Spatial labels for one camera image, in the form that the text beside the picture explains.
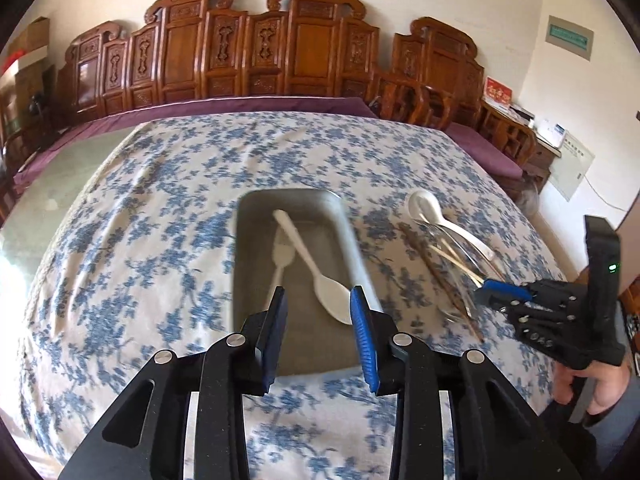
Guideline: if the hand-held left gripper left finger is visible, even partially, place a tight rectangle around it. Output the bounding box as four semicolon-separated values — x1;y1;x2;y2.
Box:
60;285;289;480

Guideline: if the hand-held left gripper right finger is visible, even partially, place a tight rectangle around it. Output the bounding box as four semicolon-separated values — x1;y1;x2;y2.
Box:
349;285;583;480

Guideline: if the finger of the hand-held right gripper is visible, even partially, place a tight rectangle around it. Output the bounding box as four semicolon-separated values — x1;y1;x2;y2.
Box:
487;297;586;362
474;280;587;312

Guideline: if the grey metal tray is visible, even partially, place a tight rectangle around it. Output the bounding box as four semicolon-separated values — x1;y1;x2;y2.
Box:
234;187;386;378

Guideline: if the dark wooden chopstick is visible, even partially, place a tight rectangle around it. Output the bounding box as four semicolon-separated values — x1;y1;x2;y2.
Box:
406;227;485;343
399;224;475;322

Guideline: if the clear glass dish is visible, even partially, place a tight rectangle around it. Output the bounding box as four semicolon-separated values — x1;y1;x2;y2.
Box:
424;220;502;323

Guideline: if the person's right hand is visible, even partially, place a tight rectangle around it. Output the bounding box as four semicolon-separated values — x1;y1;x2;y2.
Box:
554;360;627;428

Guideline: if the white plastic spoon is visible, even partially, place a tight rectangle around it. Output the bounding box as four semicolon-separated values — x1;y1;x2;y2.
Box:
272;209;354;326

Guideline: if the white plastic fork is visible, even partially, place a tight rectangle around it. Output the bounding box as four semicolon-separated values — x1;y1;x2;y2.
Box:
262;227;297;311

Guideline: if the white ceramic spoon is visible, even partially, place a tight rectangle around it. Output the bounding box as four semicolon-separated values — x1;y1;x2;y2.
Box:
406;189;507;281

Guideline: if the short purple seat cushion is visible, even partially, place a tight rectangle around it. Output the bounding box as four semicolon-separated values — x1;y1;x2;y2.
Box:
444;122;524;182

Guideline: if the carved wooden armrest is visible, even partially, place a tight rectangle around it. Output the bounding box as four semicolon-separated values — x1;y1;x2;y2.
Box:
372;72;457;132
479;104;539;167

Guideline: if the blue floral tablecloth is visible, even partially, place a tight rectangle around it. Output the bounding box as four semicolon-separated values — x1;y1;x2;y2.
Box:
20;110;568;480

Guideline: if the white desk phone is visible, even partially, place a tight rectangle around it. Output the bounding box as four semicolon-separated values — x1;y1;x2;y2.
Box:
534;117;569;147

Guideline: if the red desk calendar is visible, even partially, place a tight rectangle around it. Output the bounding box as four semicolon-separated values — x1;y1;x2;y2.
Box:
484;76;514;109

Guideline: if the long purple seat cushion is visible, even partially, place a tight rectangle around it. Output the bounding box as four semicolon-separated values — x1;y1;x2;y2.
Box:
12;96;382;196

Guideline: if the short carved wooden sofa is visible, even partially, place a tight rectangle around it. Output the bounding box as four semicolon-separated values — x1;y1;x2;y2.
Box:
390;16;487;128

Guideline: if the long carved wooden sofa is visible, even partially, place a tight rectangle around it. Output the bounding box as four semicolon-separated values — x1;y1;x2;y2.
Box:
57;0;382;127

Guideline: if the wooden side chair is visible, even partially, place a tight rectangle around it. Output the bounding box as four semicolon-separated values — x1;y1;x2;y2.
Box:
0;85;32;221

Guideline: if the black desk lamp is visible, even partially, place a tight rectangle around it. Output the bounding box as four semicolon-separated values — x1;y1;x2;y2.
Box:
27;89;52;117

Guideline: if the white and red box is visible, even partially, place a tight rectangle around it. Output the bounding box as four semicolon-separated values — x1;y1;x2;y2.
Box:
0;45;57;111

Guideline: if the brown cardboard box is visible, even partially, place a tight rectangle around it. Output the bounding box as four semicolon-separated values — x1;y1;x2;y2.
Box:
10;17;51;58

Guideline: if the white wall cable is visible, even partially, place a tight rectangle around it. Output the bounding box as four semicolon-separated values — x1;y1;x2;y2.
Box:
582;175;627;214

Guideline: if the white wall panel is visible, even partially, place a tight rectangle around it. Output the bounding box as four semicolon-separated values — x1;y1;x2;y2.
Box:
550;132;597;204

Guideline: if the green wall sign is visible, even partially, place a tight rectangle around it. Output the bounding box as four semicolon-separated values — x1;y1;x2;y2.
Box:
545;14;596;64

